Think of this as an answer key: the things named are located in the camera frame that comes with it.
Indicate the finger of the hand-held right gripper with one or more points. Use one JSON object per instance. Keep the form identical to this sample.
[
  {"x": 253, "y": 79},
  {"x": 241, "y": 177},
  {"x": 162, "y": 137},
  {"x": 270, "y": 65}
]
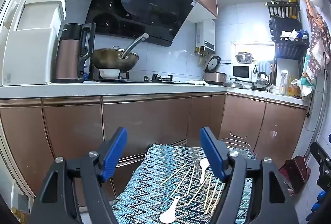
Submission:
[{"x": 322, "y": 162}]

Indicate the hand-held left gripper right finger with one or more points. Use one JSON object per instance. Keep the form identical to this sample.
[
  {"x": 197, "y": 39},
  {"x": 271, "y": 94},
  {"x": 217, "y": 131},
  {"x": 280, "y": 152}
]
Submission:
[{"x": 212, "y": 154}]

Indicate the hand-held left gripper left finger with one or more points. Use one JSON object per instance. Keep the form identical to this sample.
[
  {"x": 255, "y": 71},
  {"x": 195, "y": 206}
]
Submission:
[{"x": 113, "y": 154}]

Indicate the white ceramic spoon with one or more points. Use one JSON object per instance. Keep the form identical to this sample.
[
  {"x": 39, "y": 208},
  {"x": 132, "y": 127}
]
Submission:
[
  {"x": 166, "y": 216},
  {"x": 204, "y": 164}
]

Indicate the person's right hand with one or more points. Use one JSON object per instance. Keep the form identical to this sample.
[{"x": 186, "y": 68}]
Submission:
[{"x": 322, "y": 195}]

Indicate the red dustpan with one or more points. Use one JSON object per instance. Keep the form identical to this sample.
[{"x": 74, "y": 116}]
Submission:
[{"x": 294, "y": 172}]

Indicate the zigzag knit mat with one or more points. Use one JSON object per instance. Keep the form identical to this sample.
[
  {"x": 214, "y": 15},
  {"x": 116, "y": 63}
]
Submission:
[{"x": 155, "y": 167}]

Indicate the glass pan lid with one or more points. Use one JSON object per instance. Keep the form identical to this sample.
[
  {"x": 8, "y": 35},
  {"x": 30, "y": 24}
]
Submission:
[{"x": 234, "y": 84}]

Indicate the rice cooker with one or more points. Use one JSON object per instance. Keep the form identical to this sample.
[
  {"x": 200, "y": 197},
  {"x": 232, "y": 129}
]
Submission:
[{"x": 214, "y": 78}]

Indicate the yellow bottle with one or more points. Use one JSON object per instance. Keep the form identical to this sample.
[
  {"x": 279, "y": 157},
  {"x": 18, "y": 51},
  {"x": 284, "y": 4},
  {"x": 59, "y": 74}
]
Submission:
[{"x": 294, "y": 88}]

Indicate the white bowl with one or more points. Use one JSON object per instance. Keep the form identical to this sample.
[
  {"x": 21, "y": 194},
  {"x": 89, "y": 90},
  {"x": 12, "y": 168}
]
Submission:
[{"x": 109, "y": 73}]

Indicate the teal white plastic bag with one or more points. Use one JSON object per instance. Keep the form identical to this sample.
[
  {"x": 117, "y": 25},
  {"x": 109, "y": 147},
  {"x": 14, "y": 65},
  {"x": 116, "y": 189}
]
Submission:
[{"x": 307, "y": 79}]

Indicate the gas stove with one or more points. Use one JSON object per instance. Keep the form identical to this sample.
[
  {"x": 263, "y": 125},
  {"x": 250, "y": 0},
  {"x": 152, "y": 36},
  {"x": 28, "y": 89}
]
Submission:
[{"x": 155, "y": 78}]

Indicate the spray bottle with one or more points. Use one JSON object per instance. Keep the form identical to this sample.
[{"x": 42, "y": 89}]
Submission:
[{"x": 283, "y": 84}]

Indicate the white microwave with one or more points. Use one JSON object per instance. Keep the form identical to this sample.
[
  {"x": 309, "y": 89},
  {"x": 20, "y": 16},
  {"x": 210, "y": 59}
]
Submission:
[{"x": 240, "y": 71}]

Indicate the steel wok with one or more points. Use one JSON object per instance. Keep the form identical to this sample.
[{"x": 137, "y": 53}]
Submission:
[{"x": 113, "y": 60}]

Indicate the steel pot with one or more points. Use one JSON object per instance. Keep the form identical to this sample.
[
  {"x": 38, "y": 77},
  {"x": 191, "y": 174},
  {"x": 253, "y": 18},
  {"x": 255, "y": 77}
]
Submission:
[{"x": 244, "y": 58}]

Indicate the blue cloth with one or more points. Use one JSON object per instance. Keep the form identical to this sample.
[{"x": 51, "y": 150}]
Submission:
[{"x": 263, "y": 66}]

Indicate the brown electric kettle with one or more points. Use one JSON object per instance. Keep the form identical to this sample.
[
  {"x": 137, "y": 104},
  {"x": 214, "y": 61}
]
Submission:
[{"x": 68, "y": 58}]

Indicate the amber bottle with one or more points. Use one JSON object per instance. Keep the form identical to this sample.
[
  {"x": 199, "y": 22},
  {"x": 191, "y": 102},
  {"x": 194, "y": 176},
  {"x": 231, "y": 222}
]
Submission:
[{"x": 18, "y": 215}]

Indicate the white water heater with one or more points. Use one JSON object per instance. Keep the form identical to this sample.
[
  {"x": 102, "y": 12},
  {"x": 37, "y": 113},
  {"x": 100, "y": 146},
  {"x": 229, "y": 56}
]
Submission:
[{"x": 206, "y": 35}]

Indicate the floral apron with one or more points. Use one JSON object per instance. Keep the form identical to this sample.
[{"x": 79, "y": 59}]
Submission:
[{"x": 316, "y": 32}]

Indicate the white countertop appliance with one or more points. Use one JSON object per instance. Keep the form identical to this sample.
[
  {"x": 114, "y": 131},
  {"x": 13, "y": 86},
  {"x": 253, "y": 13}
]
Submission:
[{"x": 31, "y": 53}]

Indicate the black range hood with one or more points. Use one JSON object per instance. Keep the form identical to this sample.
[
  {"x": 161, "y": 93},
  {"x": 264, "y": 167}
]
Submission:
[{"x": 144, "y": 7}]

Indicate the black wall rack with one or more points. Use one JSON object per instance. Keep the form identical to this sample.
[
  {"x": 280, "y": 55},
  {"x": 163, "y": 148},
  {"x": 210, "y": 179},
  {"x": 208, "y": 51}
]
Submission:
[{"x": 287, "y": 47}]

